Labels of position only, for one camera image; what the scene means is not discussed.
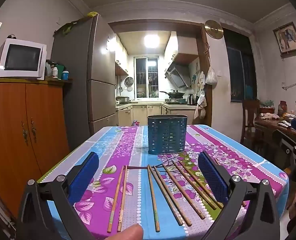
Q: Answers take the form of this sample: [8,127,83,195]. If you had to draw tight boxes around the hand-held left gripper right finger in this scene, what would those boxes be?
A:
[197,151,281,240]

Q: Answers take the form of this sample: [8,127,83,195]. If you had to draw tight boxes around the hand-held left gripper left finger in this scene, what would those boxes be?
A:
[15,151,100,240]

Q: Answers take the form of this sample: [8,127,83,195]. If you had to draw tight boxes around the blue perforated utensil holder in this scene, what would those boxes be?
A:
[147,114,188,155]

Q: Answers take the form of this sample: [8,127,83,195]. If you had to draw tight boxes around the group of wooden chopsticks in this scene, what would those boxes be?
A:
[107,158,247,233]

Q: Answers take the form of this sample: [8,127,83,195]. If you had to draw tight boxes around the person's left hand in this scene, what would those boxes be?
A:
[112,224,144,240]

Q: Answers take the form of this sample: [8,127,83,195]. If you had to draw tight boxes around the dark wooden side table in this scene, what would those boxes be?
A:
[254,114,296,150]

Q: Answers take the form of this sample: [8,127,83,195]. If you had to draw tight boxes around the painted vase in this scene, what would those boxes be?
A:
[278,101,287,117]

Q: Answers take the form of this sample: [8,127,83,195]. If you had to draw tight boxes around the small potted plant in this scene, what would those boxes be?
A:
[259,100,275,114]

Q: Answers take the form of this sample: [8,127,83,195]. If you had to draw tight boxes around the dark wooden chair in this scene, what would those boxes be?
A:
[240,99,260,144]

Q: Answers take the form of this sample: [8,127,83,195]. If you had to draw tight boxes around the purple floral tablecloth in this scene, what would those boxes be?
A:
[37,124,289,240]

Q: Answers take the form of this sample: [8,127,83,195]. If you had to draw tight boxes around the hanging kitchen towel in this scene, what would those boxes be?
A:
[194,90,207,120]

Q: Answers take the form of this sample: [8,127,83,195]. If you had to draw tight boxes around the dark curtained window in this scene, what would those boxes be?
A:
[224,29,257,103]

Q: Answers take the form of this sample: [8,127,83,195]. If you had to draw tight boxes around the orange wooden cabinet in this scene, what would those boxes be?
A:
[0,77,72,218]

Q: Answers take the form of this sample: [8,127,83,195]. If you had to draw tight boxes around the beige kitchen base cabinets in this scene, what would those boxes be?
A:
[115,104,197,127]

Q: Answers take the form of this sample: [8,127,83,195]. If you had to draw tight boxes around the gas stove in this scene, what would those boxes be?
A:
[165,98,187,105]

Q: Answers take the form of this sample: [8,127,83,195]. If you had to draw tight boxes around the black wok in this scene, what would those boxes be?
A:
[159,90,186,98]

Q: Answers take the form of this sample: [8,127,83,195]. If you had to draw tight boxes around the hanging white plastic bag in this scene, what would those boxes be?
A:
[205,66,217,85]

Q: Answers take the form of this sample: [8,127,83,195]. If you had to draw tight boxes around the grey refrigerator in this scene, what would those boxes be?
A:
[50,14,118,137]

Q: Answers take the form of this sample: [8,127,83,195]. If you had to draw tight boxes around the steel range hood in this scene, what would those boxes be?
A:
[165,64,191,89]

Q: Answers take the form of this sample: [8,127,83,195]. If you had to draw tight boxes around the barred kitchen window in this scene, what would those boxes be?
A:
[134,57,159,98]

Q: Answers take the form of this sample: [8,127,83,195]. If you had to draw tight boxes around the white microwave oven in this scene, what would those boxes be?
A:
[0,38,47,80]

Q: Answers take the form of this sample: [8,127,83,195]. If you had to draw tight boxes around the ceiling light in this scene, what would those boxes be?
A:
[143,34,160,49]

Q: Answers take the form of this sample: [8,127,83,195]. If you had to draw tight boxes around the wall cable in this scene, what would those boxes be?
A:
[282,73,296,90]

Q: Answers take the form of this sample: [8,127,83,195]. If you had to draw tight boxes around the elephant wall picture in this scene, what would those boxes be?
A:
[273,22,296,55]

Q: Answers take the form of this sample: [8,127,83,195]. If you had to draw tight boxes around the wall kitchen cabinet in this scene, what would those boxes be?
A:
[164,31,199,65]
[114,36,130,76]

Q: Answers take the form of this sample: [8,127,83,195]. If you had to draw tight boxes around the gold round wall plate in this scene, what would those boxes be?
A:
[204,20,224,40]

